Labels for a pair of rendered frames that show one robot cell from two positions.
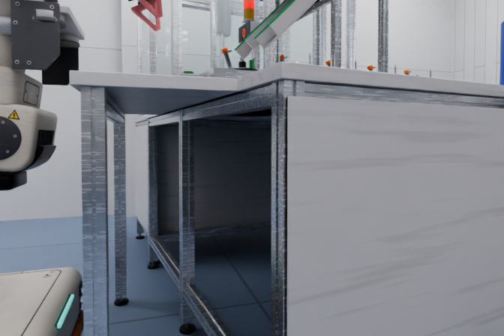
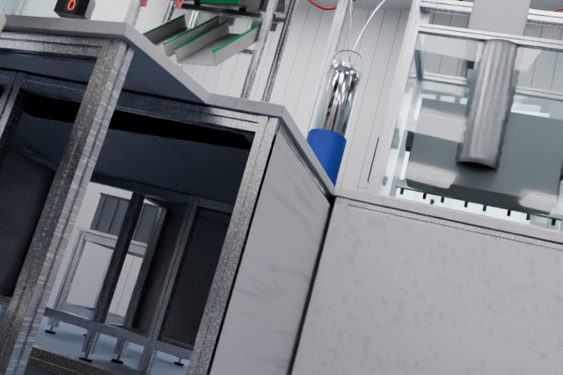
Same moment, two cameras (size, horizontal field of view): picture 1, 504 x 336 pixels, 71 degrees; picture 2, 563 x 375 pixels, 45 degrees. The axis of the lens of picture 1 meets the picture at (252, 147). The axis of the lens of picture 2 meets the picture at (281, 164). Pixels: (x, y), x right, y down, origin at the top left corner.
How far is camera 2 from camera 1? 1.16 m
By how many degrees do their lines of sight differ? 49
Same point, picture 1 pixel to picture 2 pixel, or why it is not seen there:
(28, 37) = not seen: outside the picture
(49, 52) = not seen: outside the picture
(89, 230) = (78, 180)
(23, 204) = not seen: outside the picture
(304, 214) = (258, 222)
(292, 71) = (285, 115)
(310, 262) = (249, 261)
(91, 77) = (138, 38)
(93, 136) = (110, 89)
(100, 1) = not seen: outside the picture
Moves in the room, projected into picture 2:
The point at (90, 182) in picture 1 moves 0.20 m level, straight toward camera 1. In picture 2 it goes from (95, 132) to (186, 151)
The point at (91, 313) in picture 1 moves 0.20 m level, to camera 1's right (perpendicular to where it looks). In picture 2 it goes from (48, 269) to (131, 291)
